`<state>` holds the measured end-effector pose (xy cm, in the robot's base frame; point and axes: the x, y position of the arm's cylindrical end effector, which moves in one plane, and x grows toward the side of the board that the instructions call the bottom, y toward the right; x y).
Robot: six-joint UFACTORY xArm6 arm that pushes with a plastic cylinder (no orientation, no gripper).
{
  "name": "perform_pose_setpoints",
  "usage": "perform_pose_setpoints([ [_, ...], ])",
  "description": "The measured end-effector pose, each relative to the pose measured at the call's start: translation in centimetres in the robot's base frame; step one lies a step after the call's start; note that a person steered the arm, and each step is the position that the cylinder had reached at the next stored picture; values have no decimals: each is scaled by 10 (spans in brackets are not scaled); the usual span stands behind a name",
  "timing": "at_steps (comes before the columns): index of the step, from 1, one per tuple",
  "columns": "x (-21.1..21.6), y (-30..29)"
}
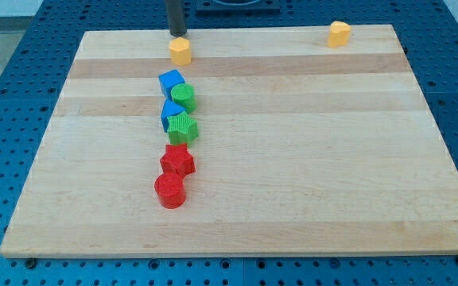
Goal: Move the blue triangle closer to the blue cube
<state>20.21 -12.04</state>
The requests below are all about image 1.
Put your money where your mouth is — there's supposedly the blue triangle block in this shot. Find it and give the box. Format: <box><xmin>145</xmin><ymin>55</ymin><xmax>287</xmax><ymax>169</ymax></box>
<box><xmin>161</xmin><ymin>99</ymin><xmax>186</xmax><ymax>132</ymax></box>

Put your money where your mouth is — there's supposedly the blue cube block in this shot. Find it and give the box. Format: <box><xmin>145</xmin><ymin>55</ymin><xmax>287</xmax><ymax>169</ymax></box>
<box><xmin>158</xmin><ymin>69</ymin><xmax>185</xmax><ymax>99</ymax></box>

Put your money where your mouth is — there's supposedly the green star block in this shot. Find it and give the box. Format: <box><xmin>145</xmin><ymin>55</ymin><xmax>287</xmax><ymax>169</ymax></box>
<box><xmin>167</xmin><ymin>111</ymin><xmax>199</xmax><ymax>147</ymax></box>

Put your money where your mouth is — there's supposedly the red star block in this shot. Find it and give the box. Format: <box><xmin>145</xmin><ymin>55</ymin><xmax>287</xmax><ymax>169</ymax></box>
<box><xmin>160</xmin><ymin>143</ymin><xmax>196</xmax><ymax>178</ymax></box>

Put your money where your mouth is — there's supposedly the green cylinder block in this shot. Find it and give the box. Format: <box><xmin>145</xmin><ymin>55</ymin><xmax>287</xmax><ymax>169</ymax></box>
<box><xmin>171</xmin><ymin>83</ymin><xmax>197</xmax><ymax>114</ymax></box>

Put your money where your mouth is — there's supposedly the wooden board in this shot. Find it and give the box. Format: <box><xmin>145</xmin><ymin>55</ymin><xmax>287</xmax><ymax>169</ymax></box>
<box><xmin>0</xmin><ymin>25</ymin><xmax>458</xmax><ymax>259</ymax></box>

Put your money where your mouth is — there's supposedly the red cylinder block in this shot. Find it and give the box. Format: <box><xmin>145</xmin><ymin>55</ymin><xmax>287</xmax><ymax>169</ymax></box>
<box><xmin>154</xmin><ymin>172</ymin><xmax>186</xmax><ymax>209</ymax></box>

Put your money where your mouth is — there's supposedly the yellow hexagon block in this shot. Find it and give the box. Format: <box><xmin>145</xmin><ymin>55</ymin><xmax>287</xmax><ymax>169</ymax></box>
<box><xmin>169</xmin><ymin>37</ymin><xmax>192</xmax><ymax>66</ymax></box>

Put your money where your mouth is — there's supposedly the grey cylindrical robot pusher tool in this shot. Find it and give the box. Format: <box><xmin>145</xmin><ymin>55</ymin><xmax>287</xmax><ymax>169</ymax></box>
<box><xmin>165</xmin><ymin>0</ymin><xmax>187</xmax><ymax>37</ymax></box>

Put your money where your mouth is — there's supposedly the yellow heart block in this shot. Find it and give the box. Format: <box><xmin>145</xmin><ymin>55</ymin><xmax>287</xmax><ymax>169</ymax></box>
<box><xmin>327</xmin><ymin>21</ymin><xmax>351</xmax><ymax>48</ymax></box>

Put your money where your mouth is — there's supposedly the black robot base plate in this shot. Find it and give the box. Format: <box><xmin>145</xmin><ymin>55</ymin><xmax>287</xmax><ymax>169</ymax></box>
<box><xmin>196</xmin><ymin>0</ymin><xmax>281</xmax><ymax>14</ymax></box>

